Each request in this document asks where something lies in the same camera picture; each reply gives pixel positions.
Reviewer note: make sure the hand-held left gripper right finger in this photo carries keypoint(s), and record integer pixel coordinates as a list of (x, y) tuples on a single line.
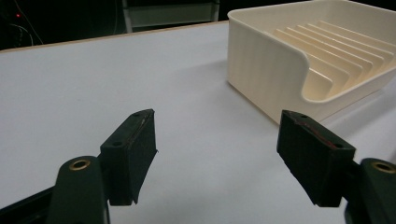
[(314, 161)]

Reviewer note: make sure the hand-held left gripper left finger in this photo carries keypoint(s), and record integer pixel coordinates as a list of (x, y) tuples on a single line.
[(124, 161)]

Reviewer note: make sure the cream slotted plastic rack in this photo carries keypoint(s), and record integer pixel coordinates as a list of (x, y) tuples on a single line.
[(267, 68)]

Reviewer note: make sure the metal stand frame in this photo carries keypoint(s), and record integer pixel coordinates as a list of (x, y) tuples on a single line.
[(168, 14)]

